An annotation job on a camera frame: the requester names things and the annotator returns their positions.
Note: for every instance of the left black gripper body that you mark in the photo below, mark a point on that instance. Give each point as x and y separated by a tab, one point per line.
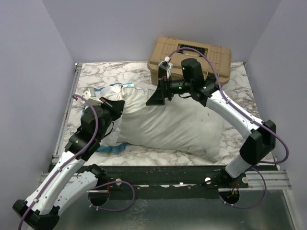
111	112

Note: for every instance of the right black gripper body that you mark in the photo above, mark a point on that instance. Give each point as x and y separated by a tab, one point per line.
178	86

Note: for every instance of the tan plastic toolbox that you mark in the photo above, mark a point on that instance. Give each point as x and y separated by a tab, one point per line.
219	56

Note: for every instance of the white pillowcase blue trim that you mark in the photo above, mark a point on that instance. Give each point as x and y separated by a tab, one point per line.
110	143

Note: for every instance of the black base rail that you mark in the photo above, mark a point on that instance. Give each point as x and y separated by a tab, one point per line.
163	182

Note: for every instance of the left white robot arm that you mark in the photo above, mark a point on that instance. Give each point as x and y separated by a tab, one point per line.
43	208

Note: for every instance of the white pillow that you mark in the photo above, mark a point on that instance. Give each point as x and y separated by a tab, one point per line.
181	124

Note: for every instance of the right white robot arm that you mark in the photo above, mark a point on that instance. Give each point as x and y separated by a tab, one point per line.
258	135

